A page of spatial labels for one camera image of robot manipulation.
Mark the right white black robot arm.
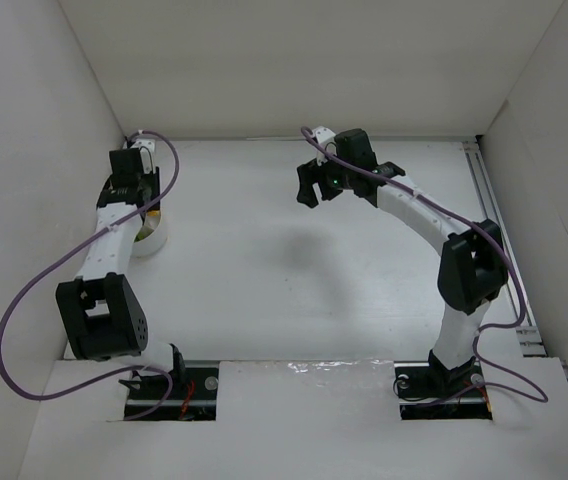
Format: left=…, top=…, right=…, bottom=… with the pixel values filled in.
left=297, top=127, right=508, bottom=402

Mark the right aluminium rail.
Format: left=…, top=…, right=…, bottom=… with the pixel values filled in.
left=463, top=140, right=548, bottom=358

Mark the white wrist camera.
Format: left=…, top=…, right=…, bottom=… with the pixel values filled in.
left=312, top=126, right=336, bottom=166
left=126, top=130, right=156, bottom=173

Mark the white round divided container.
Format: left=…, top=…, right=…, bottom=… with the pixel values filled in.
left=132, top=210, right=168, bottom=258

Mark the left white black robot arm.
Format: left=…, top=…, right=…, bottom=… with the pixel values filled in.
left=55, top=140, right=187, bottom=387

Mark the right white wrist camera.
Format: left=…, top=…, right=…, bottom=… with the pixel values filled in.
left=312, top=126, right=336, bottom=166

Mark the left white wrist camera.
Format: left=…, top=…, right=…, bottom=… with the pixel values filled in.
left=126, top=130, right=156, bottom=173

